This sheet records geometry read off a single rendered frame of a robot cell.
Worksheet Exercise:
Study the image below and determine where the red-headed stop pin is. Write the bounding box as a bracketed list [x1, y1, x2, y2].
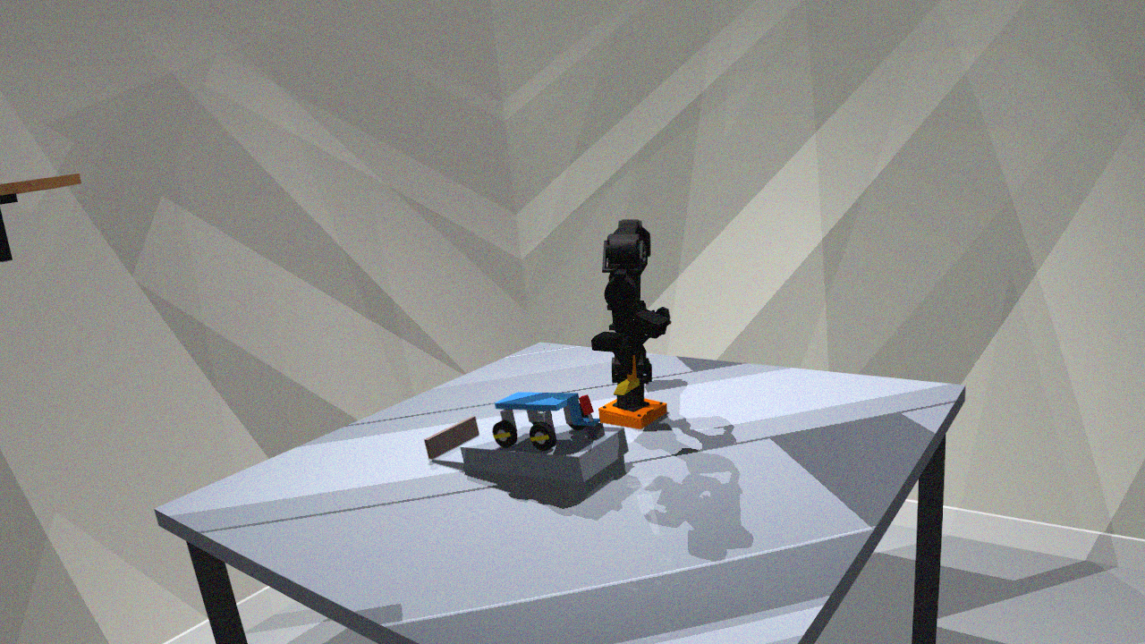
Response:
[579, 395, 594, 422]

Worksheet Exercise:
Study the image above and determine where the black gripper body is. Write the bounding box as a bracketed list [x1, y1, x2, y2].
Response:
[591, 297, 645, 352]

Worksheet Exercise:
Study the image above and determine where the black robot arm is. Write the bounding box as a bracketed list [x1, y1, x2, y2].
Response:
[602, 219, 671, 413]

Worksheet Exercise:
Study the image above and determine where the yellow wedge chock with orange handle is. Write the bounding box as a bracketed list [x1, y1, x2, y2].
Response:
[614, 355, 640, 396]

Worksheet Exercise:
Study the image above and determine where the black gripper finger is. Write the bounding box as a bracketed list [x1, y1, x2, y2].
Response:
[613, 343, 638, 375]
[632, 335, 650, 371]

